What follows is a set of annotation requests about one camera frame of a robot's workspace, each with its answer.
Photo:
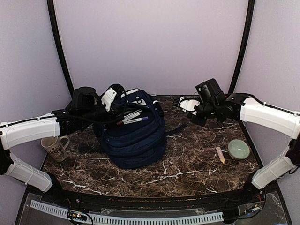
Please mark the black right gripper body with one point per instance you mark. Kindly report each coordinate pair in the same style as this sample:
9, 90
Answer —
209, 111

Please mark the white marker purple cap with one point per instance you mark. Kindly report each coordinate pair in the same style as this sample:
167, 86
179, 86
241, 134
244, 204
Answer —
136, 120

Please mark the navy blue student backpack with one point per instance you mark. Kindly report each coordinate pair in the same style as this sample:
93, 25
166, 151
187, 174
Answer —
136, 144

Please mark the white marker red cap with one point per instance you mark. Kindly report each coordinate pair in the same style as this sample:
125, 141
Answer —
129, 118

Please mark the white marker black cap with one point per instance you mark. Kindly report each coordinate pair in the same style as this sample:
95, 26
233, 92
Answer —
132, 113

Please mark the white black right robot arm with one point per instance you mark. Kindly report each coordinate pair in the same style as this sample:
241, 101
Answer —
212, 102

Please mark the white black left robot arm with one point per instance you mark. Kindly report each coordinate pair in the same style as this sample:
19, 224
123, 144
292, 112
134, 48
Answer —
57, 123

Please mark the pale green ceramic bowl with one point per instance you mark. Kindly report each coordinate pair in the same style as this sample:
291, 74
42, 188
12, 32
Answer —
238, 149

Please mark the cream patterned ceramic mug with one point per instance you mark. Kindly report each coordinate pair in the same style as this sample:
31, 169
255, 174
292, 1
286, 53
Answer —
56, 147

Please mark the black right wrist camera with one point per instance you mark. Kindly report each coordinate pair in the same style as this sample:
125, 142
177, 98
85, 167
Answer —
208, 89

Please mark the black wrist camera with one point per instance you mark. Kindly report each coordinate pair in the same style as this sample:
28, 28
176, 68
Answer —
208, 89
83, 98

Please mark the black front mounting rail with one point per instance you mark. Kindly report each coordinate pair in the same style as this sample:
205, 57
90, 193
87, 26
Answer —
94, 197

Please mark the black right corner post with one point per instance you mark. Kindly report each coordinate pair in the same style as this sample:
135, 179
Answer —
243, 45

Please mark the black corner post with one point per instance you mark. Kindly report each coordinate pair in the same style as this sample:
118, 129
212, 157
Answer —
243, 45
59, 46

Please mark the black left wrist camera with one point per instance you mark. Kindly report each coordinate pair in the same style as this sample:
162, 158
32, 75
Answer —
83, 98

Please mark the grey slotted cable duct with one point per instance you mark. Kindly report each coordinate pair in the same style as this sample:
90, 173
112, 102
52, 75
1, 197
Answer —
126, 217

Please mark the black left corner post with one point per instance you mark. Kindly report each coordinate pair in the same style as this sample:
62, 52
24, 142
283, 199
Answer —
59, 46

